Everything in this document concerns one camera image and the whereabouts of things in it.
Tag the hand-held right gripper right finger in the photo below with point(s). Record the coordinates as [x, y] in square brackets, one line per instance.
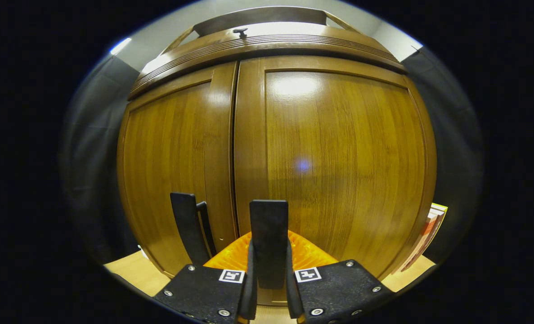
[293, 297]

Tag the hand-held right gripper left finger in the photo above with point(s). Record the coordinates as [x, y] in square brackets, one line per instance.
[248, 297]

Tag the wooden cabinet door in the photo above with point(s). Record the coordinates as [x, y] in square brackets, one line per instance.
[168, 171]
[347, 171]

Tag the wooden double-door shoe cabinet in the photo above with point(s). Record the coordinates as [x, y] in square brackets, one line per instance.
[266, 50]

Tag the yellow box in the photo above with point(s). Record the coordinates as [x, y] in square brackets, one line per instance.
[440, 208]

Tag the wooden drawer with black knob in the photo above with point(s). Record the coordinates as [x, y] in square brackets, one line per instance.
[284, 29]

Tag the small ceiling light panel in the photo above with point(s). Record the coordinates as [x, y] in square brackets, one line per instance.
[120, 46]

